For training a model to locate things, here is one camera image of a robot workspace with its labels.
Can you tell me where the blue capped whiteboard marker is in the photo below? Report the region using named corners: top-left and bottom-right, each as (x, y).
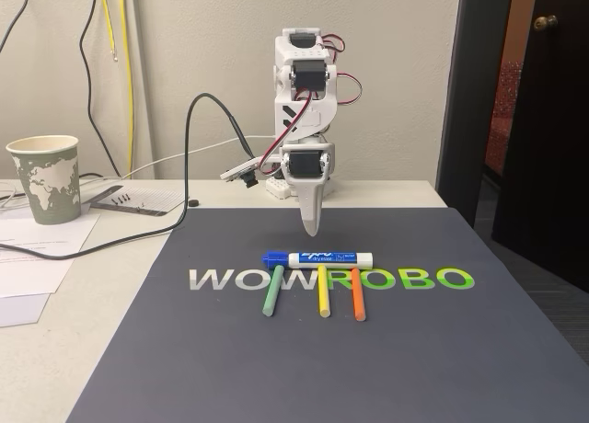
top-left (260, 249), bottom-right (375, 270)

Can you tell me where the yellow chalk stick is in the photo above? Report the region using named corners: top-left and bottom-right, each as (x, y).
top-left (316, 265), bottom-right (332, 319)

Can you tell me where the green chalk stick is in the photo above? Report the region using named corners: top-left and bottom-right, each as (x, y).
top-left (260, 265), bottom-right (287, 318)

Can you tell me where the orange chalk stick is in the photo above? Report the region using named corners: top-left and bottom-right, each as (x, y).
top-left (349, 268), bottom-right (368, 324)

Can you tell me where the lined paper sheet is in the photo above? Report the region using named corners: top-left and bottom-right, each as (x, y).
top-left (80, 185), bottom-right (186, 224)

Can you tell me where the dark grey printed mat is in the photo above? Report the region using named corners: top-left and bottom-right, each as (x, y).
top-left (66, 206), bottom-right (589, 423)

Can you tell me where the dark wooden door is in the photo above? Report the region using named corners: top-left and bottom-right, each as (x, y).
top-left (490, 0), bottom-right (589, 301)

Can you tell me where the green world map paper cup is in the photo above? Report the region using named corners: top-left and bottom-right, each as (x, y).
top-left (5, 135), bottom-right (84, 226)

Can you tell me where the brass door knob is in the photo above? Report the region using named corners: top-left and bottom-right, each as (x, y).
top-left (532, 15), bottom-right (560, 33)

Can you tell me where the white printed paper sheet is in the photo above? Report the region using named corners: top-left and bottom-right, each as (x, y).
top-left (0, 246), bottom-right (82, 300)

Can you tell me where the small white paper sheet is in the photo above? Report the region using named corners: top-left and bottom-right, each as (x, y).
top-left (0, 293), bottom-right (52, 329)

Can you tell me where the white camera module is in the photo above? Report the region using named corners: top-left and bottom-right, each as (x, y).
top-left (219, 155), bottom-right (261, 189)

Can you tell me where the black camera cable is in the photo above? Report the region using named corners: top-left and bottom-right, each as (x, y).
top-left (0, 92), bottom-right (257, 261)

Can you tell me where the white cable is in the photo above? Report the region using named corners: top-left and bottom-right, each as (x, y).
top-left (120, 135), bottom-right (278, 179)

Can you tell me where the dark door frame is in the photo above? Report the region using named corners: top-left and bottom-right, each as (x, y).
top-left (433, 0), bottom-right (514, 227)

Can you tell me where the long yellow wire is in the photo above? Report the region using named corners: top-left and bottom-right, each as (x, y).
top-left (118, 0), bottom-right (137, 178)

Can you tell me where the short yellow wire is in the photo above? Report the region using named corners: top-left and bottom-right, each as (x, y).
top-left (98, 0), bottom-right (121, 65)

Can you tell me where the thin black wall cable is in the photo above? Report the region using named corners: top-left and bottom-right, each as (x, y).
top-left (0, 0), bottom-right (30, 55)

